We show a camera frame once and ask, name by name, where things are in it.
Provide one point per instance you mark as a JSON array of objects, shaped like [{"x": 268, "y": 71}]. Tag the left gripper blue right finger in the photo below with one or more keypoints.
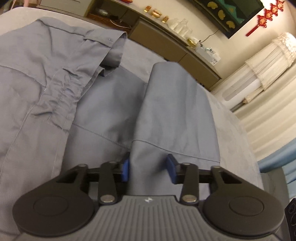
[{"x": 186, "y": 174}]

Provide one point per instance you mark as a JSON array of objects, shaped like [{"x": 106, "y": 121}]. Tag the grey bed sheet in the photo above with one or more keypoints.
[{"x": 235, "y": 151}]

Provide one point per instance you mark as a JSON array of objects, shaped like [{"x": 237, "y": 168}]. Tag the long grey tv sideboard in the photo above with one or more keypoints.
[{"x": 143, "y": 29}]

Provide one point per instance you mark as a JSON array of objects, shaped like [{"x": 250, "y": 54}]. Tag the grey garment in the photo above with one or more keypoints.
[{"x": 66, "y": 99}]

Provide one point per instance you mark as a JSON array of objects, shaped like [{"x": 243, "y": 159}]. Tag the white standing air conditioner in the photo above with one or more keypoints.
[{"x": 257, "y": 73}]

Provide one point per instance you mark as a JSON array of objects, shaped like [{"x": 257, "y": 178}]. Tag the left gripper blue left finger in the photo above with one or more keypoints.
[{"x": 113, "y": 179}]

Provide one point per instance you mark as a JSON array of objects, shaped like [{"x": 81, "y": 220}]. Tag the black framed wall picture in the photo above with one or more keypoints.
[{"x": 229, "y": 16}]

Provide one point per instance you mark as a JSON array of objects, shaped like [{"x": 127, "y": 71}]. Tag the clear glass cups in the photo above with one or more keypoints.
[{"x": 180, "y": 27}]

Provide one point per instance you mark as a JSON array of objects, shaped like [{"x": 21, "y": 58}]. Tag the red chinese knot decoration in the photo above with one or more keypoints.
[{"x": 267, "y": 15}]

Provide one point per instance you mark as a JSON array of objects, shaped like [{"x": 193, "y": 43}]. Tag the cream curtain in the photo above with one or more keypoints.
[{"x": 269, "y": 119}]

